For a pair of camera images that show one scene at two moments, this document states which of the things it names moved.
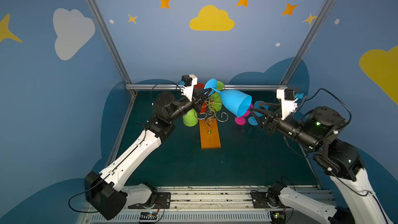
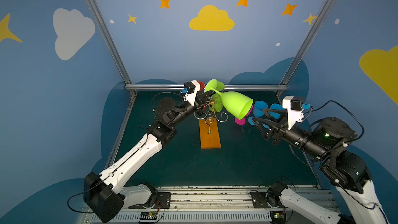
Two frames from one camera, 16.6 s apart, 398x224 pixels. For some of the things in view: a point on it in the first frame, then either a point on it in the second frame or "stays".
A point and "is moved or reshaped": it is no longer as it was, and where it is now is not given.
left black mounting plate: [162, 201] stays
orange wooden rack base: [209, 133] stays
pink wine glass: [241, 120] stays
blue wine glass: [253, 120] stays
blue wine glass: [238, 102] is moved or reshaped
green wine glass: [190, 118] -> [238, 104]
